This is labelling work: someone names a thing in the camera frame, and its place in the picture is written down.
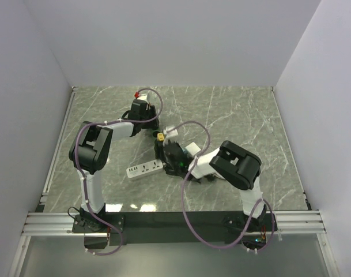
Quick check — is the yellow plug adapter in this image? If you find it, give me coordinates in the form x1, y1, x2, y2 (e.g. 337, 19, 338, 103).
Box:
156, 133, 165, 141

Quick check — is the white power strip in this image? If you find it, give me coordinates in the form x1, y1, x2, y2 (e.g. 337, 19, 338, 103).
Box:
126, 160, 164, 181

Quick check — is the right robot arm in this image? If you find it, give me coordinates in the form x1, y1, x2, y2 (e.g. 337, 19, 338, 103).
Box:
154, 139, 266, 232

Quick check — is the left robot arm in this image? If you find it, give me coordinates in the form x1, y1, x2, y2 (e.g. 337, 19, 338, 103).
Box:
69, 98, 159, 232

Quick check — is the white plug adapter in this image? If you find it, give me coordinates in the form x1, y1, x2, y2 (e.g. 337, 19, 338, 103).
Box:
185, 142, 201, 156

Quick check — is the black base beam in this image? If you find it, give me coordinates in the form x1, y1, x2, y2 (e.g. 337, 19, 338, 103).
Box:
71, 211, 280, 248

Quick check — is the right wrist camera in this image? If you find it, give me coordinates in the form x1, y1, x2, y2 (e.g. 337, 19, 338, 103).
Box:
163, 125, 179, 139

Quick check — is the black coiled cable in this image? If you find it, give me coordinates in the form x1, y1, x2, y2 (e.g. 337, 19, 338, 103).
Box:
189, 174, 219, 185

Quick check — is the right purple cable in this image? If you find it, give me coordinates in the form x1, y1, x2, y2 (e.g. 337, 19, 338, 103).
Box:
171, 121, 280, 254

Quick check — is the aluminium frame rail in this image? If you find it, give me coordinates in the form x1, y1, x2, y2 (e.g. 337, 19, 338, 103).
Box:
22, 211, 326, 237

